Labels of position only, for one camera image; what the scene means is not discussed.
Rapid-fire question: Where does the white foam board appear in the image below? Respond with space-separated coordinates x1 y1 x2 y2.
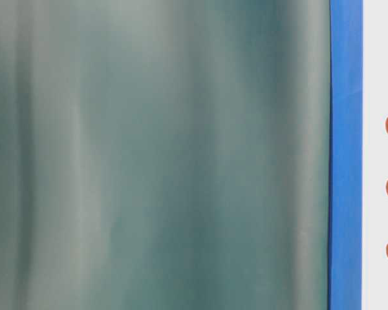
362 1 388 309

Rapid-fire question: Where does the blue table cloth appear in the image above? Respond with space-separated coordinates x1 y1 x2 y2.
328 1 363 309

